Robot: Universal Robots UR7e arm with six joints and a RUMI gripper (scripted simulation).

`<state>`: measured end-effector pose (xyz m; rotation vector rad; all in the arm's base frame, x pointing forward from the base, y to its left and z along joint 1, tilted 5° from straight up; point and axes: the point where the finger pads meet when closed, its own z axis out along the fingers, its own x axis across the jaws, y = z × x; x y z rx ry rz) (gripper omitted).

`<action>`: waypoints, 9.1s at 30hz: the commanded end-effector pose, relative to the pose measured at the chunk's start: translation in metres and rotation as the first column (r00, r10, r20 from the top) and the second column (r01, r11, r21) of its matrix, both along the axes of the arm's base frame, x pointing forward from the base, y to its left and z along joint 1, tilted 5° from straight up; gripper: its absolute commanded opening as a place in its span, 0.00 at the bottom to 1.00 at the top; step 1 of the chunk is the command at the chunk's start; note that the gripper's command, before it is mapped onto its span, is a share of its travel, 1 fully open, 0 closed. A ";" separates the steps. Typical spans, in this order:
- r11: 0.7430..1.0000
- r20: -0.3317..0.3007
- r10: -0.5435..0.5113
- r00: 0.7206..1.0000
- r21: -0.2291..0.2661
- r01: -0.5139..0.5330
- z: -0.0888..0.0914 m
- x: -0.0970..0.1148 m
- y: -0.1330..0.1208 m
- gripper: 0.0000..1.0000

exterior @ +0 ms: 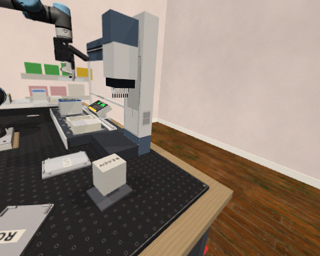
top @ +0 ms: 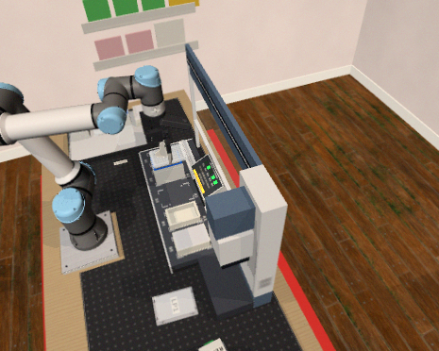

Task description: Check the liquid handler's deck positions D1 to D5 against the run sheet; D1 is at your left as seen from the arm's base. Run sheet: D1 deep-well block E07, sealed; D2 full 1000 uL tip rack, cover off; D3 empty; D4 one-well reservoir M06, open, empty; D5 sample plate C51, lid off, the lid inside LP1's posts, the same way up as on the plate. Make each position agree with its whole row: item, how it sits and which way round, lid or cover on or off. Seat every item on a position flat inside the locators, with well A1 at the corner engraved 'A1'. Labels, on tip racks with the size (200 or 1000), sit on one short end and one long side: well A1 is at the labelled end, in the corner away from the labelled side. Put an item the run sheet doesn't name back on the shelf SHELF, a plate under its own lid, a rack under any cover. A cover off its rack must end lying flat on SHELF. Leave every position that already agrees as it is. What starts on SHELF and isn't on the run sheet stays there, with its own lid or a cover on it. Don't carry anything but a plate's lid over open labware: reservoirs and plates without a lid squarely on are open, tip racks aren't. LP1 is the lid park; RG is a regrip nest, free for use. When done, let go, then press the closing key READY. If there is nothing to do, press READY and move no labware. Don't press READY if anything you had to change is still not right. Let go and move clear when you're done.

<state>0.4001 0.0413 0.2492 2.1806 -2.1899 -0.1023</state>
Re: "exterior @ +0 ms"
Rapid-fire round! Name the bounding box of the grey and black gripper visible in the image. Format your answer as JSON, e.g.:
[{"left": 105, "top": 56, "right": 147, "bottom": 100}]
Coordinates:
[{"left": 53, "top": 37, "right": 75, "bottom": 81}]

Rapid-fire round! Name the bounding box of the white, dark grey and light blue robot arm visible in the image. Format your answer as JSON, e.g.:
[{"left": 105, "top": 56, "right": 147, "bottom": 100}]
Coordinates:
[{"left": 0, "top": 0, "right": 89, "bottom": 106}]

